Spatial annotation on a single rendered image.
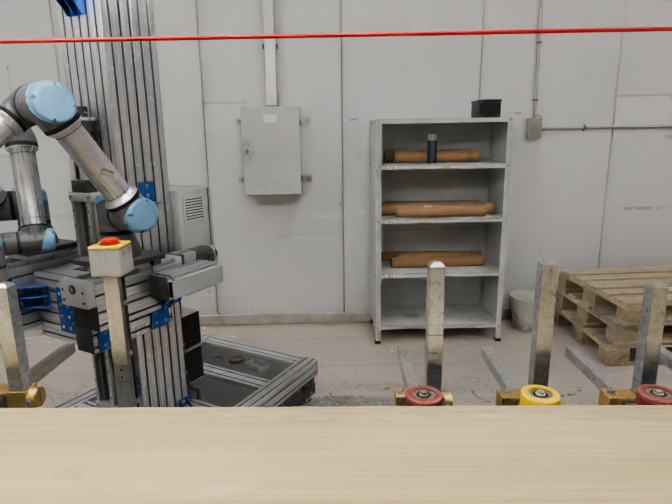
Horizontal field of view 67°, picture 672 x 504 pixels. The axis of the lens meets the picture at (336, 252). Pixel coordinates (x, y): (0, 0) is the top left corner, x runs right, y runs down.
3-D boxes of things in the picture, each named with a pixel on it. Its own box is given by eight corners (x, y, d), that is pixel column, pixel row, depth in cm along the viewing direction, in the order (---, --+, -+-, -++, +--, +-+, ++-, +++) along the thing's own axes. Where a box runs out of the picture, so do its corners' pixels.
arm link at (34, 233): (35, 116, 179) (56, 252, 177) (-2, 115, 173) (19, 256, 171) (35, 103, 169) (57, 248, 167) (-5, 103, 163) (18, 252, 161)
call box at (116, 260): (105, 272, 120) (101, 240, 119) (134, 272, 120) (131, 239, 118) (91, 280, 114) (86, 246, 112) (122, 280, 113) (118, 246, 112)
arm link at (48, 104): (145, 214, 183) (37, 75, 150) (169, 218, 173) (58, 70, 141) (121, 237, 177) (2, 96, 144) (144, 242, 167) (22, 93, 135)
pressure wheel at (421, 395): (448, 439, 112) (450, 392, 109) (425, 454, 106) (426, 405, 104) (420, 424, 117) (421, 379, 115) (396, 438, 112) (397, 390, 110)
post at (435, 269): (422, 445, 127) (427, 259, 117) (436, 445, 127) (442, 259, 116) (424, 454, 124) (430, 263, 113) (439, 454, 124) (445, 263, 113)
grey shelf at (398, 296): (369, 321, 404) (369, 120, 369) (481, 319, 406) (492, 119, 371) (375, 344, 361) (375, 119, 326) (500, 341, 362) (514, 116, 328)
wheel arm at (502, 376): (479, 358, 152) (480, 345, 151) (491, 358, 152) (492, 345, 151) (532, 444, 110) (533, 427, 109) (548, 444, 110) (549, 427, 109)
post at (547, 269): (522, 444, 127) (537, 257, 116) (537, 444, 127) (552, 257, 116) (527, 452, 123) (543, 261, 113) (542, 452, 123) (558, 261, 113)
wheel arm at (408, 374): (396, 357, 152) (396, 344, 151) (407, 357, 152) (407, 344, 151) (416, 443, 110) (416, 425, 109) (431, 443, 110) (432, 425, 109)
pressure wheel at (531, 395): (561, 450, 107) (566, 401, 105) (522, 448, 108) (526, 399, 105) (550, 429, 115) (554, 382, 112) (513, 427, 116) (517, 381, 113)
